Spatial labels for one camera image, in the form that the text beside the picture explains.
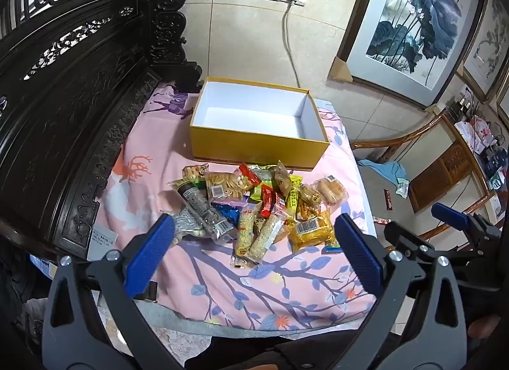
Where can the blue cloth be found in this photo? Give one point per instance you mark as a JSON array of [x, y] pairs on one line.
[[387, 171]]

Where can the green snack packet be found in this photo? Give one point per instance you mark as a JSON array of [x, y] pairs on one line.
[[260, 193]]

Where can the orange snack packet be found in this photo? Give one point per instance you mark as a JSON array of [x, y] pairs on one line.
[[307, 205]]

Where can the clear finger biscuit packet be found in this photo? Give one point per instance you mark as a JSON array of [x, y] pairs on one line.
[[226, 186]]

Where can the white green small packet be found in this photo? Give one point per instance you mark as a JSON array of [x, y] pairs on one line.
[[402, 188]]

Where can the framed lotus painting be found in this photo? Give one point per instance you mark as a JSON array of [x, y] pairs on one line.
[[417, 15]]

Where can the yellow cardboard box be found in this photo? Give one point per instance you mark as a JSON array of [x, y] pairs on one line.
[[254, 151]]

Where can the white patterned sheet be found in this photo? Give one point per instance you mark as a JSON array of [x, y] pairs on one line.
[[365, 195]]

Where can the framed ink painting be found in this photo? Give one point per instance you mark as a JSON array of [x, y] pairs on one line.
[[491, 39]]

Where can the person's right hand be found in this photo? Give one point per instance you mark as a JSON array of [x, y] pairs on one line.
[[483, 326]]

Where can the blue edged biscuit packet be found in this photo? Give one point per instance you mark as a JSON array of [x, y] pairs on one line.
[[226, 211]]

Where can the red sausage packet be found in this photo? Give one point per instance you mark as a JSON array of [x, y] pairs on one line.
[[268, 201]]

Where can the tan printed snack packet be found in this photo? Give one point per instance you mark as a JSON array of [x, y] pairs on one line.
[[284, 177]]

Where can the assorted small boxes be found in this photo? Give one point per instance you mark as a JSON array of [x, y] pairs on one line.
[[483, 143]]

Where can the pink printed blanket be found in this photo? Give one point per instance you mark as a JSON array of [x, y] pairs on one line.
[[278, 282]]

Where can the dark carved wooden bench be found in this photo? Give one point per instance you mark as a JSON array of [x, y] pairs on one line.
[[79, 115]]

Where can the yellow green long packet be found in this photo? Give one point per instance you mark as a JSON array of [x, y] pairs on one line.
[[293, 199]]

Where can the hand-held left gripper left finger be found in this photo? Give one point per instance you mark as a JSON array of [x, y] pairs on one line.
[[149, 250]]

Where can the wooden armchair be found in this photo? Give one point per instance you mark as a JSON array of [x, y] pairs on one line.
[[441, 171]]

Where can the white paper label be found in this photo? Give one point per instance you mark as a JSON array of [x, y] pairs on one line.
[[104, 235]]

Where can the small bread packet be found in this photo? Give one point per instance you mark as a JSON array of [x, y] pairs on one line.
[[330, 191]]

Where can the red edged snack packet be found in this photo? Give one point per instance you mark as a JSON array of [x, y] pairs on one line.
[[249, 174]]

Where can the white red wrapper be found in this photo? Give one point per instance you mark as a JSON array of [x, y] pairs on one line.
[[381, 220]]

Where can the yellow barcode snack packet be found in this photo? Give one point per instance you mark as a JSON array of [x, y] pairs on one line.
[[312, 232]]

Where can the dark red wrapper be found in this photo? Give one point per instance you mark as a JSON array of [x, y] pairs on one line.
[[389, 199]]

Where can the clear white snack packet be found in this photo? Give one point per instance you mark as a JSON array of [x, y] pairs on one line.
[[187, 226]]

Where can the cardboard corner protector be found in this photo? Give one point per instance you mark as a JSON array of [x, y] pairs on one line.
[[340, 69]]

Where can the black speckled snack packet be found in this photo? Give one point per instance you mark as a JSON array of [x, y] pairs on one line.
[[201, 207]]

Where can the rice bar packet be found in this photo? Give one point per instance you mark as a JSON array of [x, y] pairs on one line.
[[268, 236], [246, 234]]

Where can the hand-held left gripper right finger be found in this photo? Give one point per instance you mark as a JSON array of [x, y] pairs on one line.
[[358, 250]]

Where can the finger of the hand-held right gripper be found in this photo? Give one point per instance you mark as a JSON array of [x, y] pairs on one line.
[[451, 215], [405, 236]]

